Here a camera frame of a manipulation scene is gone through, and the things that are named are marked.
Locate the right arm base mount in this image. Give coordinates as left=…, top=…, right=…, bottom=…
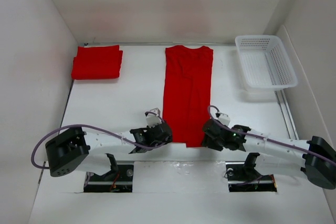
left=224, top=153, right=277, bottom=193

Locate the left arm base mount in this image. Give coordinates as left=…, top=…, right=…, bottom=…
left=83, top=154, right=134, bottom=193

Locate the white perforated plastic basket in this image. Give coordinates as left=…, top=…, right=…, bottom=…
left=235, top=35, right=298, bottom=91

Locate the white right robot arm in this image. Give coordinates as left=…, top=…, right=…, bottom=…
left=202, top=119, right=335, bottom=190

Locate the folded red t shirt stack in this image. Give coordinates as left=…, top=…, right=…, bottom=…
left=71, top=45, right=123, bottom=80

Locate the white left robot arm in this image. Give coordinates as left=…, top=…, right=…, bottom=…
left=45, top=122, right=173, bottom=177

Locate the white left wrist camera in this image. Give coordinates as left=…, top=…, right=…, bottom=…
left=145, top=108, right=162, bottom=127

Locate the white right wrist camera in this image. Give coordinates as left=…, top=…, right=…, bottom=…
left=216, top=112, right=230, bottom=126

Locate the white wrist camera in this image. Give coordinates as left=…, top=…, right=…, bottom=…
left=216, top=112, right=230, bottom=126
left=145, top=108, right=162, bottom=127

